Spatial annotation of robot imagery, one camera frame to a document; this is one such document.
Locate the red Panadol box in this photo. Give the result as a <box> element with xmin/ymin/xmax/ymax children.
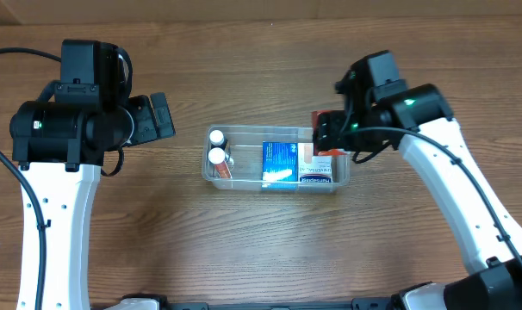
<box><xmin>311</xmin><ymin>110</ymin><xmax>350</xmax><ymax>156</ymax></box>

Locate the white Hansaplast plaster box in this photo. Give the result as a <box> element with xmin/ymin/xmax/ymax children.
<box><xmin>297</xmin><ymin>143</ymin><xmax>332</xmax><ymax>183</ymax></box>

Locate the orange tube with white cap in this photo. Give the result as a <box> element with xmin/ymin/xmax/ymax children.
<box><xmin>208</xmin><ymin>147</ymin><xmax>232</xmax><ymax>179</ymax></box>

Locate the dark tube with white cap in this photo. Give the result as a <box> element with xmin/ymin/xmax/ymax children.
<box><xmin>208</xmin><ymin>130</ymin><xmax>228</xmax><ymax>150</ymax></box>

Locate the clear plastic container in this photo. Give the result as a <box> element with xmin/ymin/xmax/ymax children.
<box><xmin>202</xmin><ymin>125</ymin><xmax>350</xmax><ymax>194</ymax></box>

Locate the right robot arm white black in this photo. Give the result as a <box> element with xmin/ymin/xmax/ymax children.
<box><xmin>312</xmin><ymin>50</ymin><xmax>522</xmax><ymax>310</ymax></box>

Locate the blue VapoDrops lozenge box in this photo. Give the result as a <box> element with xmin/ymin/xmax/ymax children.
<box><xmin>262</xmin><ymin>141</ymin><xmax>298</xmax><ymax>191</ymax></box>

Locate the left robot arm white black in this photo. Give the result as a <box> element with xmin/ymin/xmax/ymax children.
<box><xmin>9</xmin><ymin>40</ymin><xmax>175</xmax><ymax>309</ymax></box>

